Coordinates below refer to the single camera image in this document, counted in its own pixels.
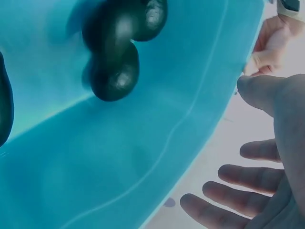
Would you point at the person's left hand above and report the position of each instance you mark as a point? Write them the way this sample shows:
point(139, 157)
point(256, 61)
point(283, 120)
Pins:
point(278, 40)

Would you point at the person's right hand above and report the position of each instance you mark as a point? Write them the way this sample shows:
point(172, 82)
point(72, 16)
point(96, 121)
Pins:
point(289, 143)

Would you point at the person's left fingers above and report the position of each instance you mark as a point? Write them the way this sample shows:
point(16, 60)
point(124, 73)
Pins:
point(261, 62)

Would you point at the blue plastic basin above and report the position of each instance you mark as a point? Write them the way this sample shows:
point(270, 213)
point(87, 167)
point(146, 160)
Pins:
point(100, 155)

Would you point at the dark oval object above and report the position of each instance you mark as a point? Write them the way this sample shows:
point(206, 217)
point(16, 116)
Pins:
point(116, 81)
point(4, 100)
point(112, 31)
point(153, 21)

